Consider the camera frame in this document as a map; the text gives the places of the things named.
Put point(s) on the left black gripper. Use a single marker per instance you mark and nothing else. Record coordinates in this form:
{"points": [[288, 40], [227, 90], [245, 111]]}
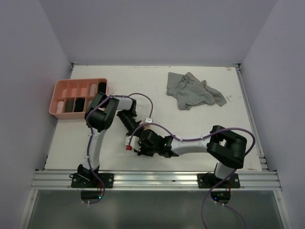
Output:
{"points": [[137, 130]]}

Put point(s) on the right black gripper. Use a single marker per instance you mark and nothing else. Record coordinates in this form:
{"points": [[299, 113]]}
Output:
{"points": [[141, 151]]}

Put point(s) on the beige navy-trimmed underwear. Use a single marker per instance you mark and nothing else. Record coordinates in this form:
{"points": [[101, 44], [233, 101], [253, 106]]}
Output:
{"points": [[145, 124]]}

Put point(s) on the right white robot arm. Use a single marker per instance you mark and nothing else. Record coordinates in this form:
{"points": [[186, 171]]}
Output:
{"points": [[228, 147]]}

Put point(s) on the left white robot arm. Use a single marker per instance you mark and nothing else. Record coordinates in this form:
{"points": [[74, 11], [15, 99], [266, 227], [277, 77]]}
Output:
{"points": [[99, 117]]}

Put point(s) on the grey striped underwear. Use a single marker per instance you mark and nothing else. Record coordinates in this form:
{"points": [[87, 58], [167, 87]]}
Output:
{"points": [[190, 92]]}

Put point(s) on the black rolled cloth back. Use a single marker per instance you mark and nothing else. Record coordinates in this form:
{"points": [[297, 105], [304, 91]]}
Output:
{"points": [[102, 87]]}

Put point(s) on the black rolled cloth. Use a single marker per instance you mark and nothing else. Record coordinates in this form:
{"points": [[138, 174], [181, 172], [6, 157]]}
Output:
{"points": [[102, 87], [79, 105]]}

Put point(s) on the beige rolled cloth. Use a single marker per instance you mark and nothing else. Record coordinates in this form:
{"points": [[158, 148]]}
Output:
{"points": [[93, 89]]}

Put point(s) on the black rolled cloth front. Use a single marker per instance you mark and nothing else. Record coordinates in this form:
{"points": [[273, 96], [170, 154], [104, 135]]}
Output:
{"points": [[79, 105]]}

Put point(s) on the olive rolled cloth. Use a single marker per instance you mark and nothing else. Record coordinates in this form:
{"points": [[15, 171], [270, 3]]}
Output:
{"points": [[69, 106]]}

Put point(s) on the pink divided storage tray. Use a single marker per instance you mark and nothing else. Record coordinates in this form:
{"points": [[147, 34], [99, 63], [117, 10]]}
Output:
{"points": [[72, 89]]}

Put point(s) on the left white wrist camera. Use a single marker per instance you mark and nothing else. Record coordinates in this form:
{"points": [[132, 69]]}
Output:
{"points": [[148, 120]]}

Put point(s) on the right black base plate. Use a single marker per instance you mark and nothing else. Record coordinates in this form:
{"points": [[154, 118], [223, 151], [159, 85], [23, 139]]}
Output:
{"points": [[209, 180]]}

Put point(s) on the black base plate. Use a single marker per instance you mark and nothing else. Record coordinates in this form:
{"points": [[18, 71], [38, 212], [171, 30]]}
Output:
{"points": [[104, 180], [209, 180]]}

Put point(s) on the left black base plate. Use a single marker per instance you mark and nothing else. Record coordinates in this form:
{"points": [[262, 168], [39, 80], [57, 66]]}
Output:
{"points": [[104, 180]]}

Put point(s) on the aluminium mounting rail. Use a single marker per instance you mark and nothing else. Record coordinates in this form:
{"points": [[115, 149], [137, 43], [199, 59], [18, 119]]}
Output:
{"points": [[155, 180]]}

